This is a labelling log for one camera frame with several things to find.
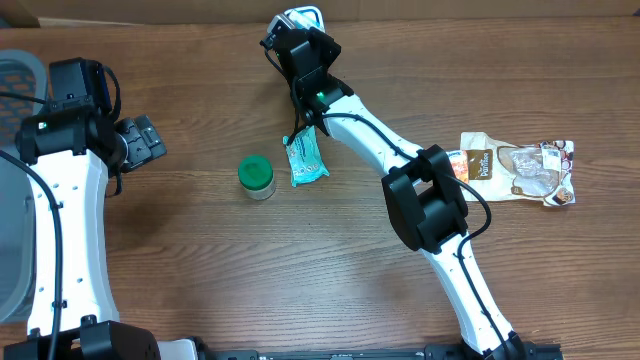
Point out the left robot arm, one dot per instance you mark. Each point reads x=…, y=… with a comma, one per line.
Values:
x=70, y=151

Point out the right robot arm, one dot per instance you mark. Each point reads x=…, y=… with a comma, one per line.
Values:
x=423, y=197

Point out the grey plastic basket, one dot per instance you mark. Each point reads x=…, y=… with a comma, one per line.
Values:
x=22, y=73

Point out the teal tissue pack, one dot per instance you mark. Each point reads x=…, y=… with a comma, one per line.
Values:
x=304, y=157

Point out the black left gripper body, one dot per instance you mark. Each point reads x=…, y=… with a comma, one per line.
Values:
x=142, y=146

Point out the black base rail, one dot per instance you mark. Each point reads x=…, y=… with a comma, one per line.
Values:
x=429, y=352

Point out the green lid jar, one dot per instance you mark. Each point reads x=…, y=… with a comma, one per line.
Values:
x=256, y=176

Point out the beige plastic pouch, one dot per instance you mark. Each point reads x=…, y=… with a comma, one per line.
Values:
x=500, y=171

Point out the orange white tissue pack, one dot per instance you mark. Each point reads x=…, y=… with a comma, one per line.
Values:
x=459, y=163

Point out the white barcode scanner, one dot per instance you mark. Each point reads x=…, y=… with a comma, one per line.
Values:
x=306, y=17

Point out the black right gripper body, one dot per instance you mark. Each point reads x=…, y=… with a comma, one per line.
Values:
x=315, y=41

